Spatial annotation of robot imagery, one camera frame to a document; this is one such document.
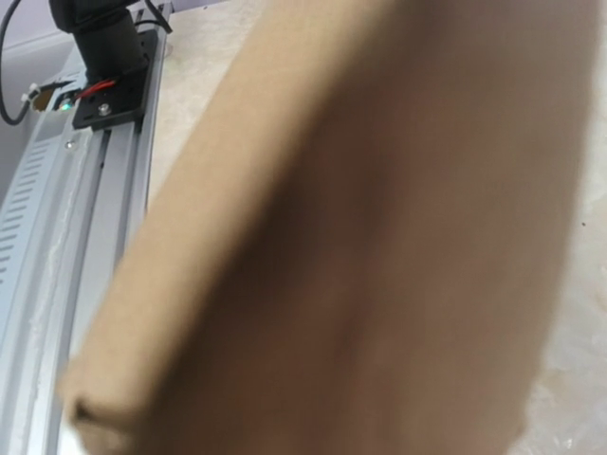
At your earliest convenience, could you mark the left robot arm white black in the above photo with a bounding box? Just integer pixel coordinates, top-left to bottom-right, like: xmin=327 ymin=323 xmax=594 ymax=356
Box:
xmin=49 ymin=0 xmax=148 ymax=82

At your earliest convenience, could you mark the front aluminium frame rail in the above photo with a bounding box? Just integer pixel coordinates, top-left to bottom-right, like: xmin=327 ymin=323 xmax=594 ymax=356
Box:
xmin=0 ymin=0 xmax=175 ymax=455

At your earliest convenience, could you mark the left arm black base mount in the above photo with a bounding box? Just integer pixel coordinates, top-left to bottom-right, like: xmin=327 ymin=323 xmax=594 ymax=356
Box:
xmin=72 ymin=29 xmax=158 ymax=131

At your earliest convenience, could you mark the brown cardboard box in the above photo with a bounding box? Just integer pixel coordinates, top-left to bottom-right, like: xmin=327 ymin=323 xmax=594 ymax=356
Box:
xmin=61 ymin=1 xmax=601 ymax=454

